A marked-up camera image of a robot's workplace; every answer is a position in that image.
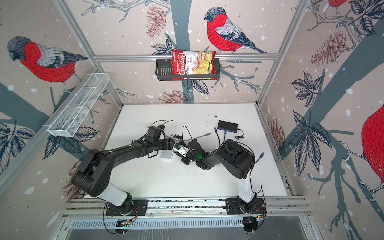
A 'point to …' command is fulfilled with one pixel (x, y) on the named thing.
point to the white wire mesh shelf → (70, 116)
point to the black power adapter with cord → (176, 136)
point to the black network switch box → (227, 126)
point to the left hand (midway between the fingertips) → (169, 142)
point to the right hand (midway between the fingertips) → (177, 155)
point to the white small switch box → (166, 154)
